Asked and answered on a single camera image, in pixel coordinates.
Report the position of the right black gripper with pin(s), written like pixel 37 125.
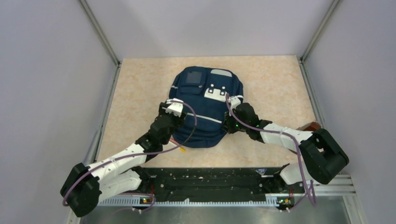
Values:
pixel 227 125

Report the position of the navy blue backpack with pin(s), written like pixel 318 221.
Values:
pixel 204 89

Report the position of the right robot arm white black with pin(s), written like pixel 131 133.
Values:
pixel 319 157

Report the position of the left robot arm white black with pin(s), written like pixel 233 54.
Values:
pixel 123 157

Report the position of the brown leather case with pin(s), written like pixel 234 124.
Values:
pixel 312 126

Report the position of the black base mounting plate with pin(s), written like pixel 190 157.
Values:
pixel 213 185

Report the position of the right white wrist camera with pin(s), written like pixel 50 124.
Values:
pixel 235 101

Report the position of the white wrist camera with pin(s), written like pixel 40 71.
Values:
pixel 235 101
pixel 174 106

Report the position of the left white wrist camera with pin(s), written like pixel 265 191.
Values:
pixel 174 106

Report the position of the aluminium frame rail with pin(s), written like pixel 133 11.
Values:
pixel 341 185

